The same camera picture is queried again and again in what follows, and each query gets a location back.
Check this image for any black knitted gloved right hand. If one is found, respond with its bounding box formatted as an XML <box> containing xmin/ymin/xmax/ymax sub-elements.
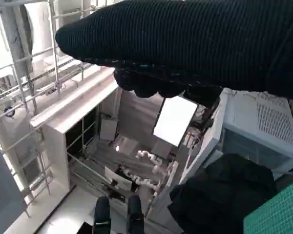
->
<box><xmin>55</xmin><ymin>0</ymin><xmax>293</xmax><ymax>101</ymax></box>

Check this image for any white-screen monitor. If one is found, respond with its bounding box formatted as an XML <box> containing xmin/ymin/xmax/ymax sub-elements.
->
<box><xmin>152</xmin><ymin>96</ymin><xmax>199</xmax><ymax>148</ymax></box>

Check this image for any green cutting mat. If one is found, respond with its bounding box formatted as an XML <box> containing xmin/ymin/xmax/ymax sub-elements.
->
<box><xmin>243</xmin><ymin>177</ymin><xmax>293</xmax><ymax>234</ymax></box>

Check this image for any metal scaffold frame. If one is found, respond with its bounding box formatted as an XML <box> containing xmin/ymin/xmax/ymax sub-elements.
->
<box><xmin>0</xmin><ymin>0</ymin><xmax>88</xmax><ymax>217</ymax></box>

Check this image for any white perforated cabinet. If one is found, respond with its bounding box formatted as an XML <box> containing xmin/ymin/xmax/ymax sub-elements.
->
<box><xmin>219</xmin><ymin>91</ymin><xmax>293</xmax><ymax>176</ymax></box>

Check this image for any white shelving unit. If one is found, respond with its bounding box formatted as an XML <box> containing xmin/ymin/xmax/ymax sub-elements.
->
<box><xmin>30</xmin><ymin>70</ymin><xmax>120</xmax><ymax>193</ymax></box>

